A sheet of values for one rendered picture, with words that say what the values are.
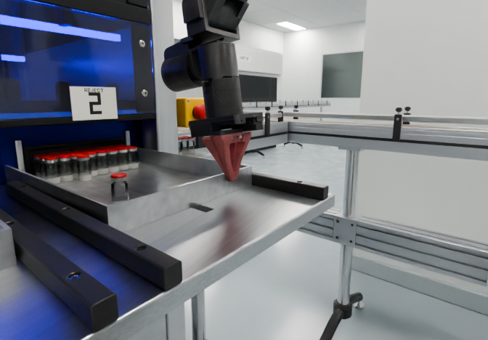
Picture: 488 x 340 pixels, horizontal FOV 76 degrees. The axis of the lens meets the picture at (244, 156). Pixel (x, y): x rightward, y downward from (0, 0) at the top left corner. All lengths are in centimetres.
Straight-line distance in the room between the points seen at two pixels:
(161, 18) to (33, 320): 61
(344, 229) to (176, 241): 109
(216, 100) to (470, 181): 153
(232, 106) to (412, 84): 145
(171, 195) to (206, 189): 6
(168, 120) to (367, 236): 92
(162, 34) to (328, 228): 102
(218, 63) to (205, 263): 28
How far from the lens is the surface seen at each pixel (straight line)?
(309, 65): 941
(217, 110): 45
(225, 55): 46
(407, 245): 133
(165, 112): 73
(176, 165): 67
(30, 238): 36
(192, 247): 33
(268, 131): 121
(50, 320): 27
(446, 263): 132
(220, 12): 48
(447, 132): 119
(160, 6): 76
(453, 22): 183
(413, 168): 185
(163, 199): 41
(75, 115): 63
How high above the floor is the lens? 103
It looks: 11 degrees down
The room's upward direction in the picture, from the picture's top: straight up
